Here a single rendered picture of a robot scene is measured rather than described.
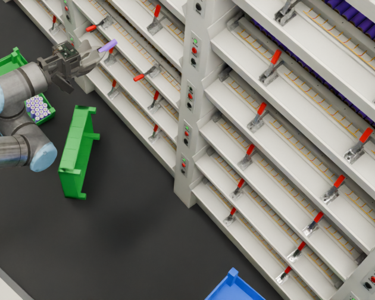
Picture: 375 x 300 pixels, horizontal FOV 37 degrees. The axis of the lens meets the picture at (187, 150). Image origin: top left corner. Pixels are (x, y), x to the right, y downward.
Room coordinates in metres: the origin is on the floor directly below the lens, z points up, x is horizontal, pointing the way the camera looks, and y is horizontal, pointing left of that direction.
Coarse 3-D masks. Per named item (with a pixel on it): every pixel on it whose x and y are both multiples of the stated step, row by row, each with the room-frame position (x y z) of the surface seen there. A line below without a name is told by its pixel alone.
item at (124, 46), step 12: (72, 0) 1.47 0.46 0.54; (84, 0) 1.47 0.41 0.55; (84, 12) 1.42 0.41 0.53; (96, 12) 1.41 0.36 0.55; (108, 36) 1.32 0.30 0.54; (120, 36) 1.31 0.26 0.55; (120, 48) 1.27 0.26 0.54; (132, 48) 1.27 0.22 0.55; (132, 60) 1.22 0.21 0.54; (144, 60) 1.22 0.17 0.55; (144, 72) 1.18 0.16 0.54; (156, 84) 1.13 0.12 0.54; (168, 84) 1.13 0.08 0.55; (168, 96) 1.09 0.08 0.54
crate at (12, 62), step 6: (12, 54) 1.50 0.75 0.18; (6, 60) 1.49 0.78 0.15; (12, 60) 1.51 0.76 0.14; (18, 60) 1.50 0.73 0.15; (0, 66) 1.48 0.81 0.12; (6, 66) 1.49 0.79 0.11; (12, 66) 1.50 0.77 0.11; (18, 66) 1.51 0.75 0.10; (0, 72) 1.46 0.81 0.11; (6, 72) 1.47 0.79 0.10; (42, 96) 1.38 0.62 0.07; (24, 102) 1.36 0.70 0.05; (48, 102) 1.36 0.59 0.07; (48, 108) 1.36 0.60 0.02; (54, 114) 1.33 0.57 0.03; (42, 120) 1.28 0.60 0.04
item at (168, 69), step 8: (88, 0) 1.46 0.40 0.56; (96, 0) 1.44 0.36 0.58; (96, 8) 1.42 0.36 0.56; (104, 8) 1.41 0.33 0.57; (104, 16) 1.39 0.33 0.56; (112, 16) 1.37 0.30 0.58; (112, 24) 1.35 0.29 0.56; (120, 24) 1.34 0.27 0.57; (128, 24) 1.34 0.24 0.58; (120, 32) 1.32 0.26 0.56; (128, 32) 1.31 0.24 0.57; (128, 40) 1.29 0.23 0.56; (136, 40) 1.28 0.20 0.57; (144, 40) 1.27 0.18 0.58; (136, 48) 1.26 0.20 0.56; (144, 48) 1.25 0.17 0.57; (144, 56) 1.23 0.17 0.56; (152, 56) 1.21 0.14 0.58; (152, 64) 1.19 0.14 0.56; (168, 64) 1.18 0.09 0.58; (168, 72) 1.15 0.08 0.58; (176, 72) 1.15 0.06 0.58; (168, 80) 1.13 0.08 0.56; (176, 80) 1.13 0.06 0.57; (176, 88) 1.11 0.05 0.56
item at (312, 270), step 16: (208, 144) 1.01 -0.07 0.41; (208, 160) 0.98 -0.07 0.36; (224, 160) 0.97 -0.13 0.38; (208, 176) 0.92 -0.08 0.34; (224, 176) 0.92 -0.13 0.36; (240, 176) 0.91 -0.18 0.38; (224, 192) 0.87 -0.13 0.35; (240, 192) 0.86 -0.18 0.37; (256, 192) 0.86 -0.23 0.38; (240, 208) 0.82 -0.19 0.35; (256, 208) 0.82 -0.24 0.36; (256, 224) 0.77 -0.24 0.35; (272, 224) 0.77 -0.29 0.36; (272, 240) 0.72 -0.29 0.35; (288, 240) 0.72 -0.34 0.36; (288, 256) 0.67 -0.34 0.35; (304, 256) 0.67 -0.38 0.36; (304, 272) 0.62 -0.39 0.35; (320, 272) 0.63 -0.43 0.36; (320, 288) 0.58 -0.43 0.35; (336, 288) 0.58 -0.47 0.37
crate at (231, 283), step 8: (232, 272) 0.52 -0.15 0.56; (224, 280) 0.51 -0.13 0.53; (232, 280) 0.51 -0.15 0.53; (240, 280) 0.51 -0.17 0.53; (216, 288) 0.48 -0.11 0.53; (224, 288) 0.50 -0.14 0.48; (232, 288) 0.51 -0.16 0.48; (240, 288) 0.51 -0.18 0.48; (248, 288) 0.50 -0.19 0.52; (208, 296) 0.46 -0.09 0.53; (216, 296) 0.48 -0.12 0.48; (224, 296) 0.48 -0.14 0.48; (232, 296) 0.48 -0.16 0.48; (240, 296) 0.48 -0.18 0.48; (248, 296) 0.49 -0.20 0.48; (256, 296) 0.48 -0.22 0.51
